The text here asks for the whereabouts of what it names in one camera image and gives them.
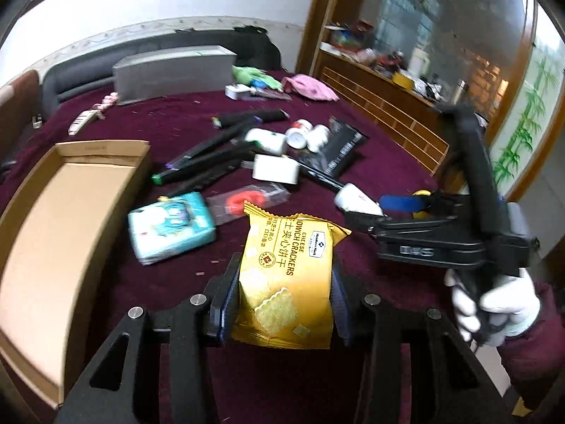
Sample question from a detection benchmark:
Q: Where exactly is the yellow cheese cracker packet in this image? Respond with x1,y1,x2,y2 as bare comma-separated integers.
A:
232,201,351,349

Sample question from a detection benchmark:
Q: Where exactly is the black snack packet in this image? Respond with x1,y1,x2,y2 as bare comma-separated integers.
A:
297,117,369,178

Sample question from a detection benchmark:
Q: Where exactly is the teal tissue pack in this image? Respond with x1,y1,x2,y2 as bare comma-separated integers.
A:
127,193,215,266

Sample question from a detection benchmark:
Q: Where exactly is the red item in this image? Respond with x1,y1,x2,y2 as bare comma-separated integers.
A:
206,183,290,226

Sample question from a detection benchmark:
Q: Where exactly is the small white bottle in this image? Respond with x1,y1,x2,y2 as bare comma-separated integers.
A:
307,124,331,153

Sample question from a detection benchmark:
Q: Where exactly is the white power adapter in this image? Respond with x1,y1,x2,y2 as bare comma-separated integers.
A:
252,154,300,185

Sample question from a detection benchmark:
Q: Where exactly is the white bottle red label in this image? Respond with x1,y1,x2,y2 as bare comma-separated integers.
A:
285,119,313,150

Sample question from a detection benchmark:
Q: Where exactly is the black marker beige cap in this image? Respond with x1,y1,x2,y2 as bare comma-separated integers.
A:
166,159,241,197

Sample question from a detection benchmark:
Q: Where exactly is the white bottle green label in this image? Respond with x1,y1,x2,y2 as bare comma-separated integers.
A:
244,127,286,156

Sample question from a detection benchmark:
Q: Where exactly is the black marker green cap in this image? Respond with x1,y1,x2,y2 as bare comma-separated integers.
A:
151,142,258,186

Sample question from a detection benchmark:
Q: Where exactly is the black marker purple cap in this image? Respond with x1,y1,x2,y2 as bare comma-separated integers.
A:
165,123,260,170

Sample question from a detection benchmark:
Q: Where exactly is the yellow lid jar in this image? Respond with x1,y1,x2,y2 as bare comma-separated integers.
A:
413,189,432,197

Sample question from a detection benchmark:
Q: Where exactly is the large white bottle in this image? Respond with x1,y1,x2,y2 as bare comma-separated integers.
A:
334,183,384,216

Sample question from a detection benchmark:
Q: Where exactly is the right white gloved hand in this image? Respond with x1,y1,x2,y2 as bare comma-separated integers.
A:
444,268,541,347

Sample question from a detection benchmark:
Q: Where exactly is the steel thermos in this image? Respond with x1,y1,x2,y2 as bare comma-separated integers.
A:
450,79,468,104

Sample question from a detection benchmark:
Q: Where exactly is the pink cloth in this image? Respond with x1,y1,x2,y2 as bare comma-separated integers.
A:
281,74,339,101

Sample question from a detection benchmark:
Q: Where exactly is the brown wooden cabinet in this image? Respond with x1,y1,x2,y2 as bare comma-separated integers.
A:
297,0,538,172

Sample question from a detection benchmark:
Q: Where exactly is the silver sachet packet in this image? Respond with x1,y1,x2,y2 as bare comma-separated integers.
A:
250,87,292,101

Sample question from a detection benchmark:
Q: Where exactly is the cardboard tray box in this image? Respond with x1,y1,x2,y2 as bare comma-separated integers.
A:
1,140,151,409

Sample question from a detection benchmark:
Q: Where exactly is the black marker yellow cap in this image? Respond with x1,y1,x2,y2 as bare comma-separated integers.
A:
212,109,289,129

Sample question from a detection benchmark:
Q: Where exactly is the blue small object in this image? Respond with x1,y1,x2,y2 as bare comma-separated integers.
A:
251,79,271,89

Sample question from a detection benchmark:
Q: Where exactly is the small white charger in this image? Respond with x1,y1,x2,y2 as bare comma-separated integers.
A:
224,84,253,101

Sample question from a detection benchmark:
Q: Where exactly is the green cloth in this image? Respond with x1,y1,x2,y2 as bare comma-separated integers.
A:
232,65,283,92

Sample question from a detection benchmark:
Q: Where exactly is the black leather sofa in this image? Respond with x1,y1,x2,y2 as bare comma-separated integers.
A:
41,26,283,119

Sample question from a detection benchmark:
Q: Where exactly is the white key fob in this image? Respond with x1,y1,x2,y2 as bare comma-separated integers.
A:
68,109,102,136

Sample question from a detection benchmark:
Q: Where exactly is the grey shoe box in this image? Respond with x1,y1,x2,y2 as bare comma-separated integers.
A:
112,45,237,105

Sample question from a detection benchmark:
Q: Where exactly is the maroon armchair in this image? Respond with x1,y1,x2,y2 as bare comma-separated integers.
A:
0,70,40,162

